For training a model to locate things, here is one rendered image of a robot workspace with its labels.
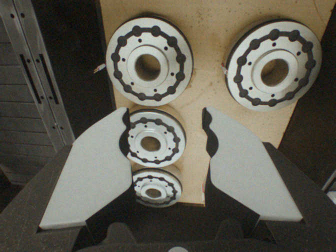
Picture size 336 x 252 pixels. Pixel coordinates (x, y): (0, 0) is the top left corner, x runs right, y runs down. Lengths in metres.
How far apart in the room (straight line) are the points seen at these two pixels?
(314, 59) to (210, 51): 0.11
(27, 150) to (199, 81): 0.36
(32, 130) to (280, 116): 0.42
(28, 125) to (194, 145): 0.30
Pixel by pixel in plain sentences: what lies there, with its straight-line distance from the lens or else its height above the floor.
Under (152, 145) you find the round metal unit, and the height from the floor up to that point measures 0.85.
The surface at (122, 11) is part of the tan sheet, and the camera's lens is 0.25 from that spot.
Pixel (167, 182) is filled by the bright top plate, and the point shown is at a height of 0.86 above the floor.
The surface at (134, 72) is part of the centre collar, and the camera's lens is 0.22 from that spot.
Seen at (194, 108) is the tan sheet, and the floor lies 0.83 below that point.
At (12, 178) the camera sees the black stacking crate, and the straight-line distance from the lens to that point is 0.56.
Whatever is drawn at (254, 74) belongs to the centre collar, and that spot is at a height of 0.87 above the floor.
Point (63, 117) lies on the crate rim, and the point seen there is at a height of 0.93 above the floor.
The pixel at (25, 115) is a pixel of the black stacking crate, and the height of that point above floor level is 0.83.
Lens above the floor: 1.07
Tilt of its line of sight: 57 degrees down
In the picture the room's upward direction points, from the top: 170 degrees counter-clockwise
